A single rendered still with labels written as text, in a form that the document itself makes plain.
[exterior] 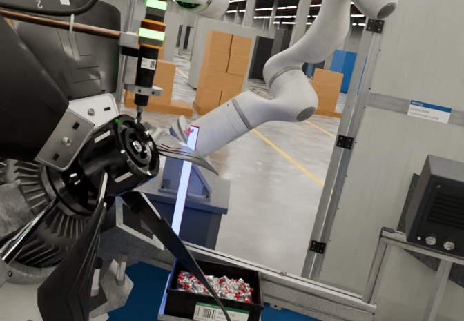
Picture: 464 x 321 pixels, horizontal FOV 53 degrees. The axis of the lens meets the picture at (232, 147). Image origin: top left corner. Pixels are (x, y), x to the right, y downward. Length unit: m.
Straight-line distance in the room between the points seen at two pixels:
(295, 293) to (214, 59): 7.86
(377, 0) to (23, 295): 0.99
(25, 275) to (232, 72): 8.32
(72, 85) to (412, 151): 2.05
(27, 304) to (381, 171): 2.08
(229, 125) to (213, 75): 7.52
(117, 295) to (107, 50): 0.46
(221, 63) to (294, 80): 7.54
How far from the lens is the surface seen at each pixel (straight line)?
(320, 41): 1.36
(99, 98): 0.86
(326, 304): 1.27
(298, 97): 1.41
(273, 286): 1.27
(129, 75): 0.85
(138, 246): 0.99
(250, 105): 1.45
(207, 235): 1.48
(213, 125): 1.46
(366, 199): 2.67
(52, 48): 0.90
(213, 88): 9.00
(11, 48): 0.69
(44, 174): 0.80
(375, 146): 2.61
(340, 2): 1.36
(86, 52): 0.90
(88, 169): 0.76
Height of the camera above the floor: 1.41
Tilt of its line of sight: 12 degrees down
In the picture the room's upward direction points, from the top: 12 degrees clockwise
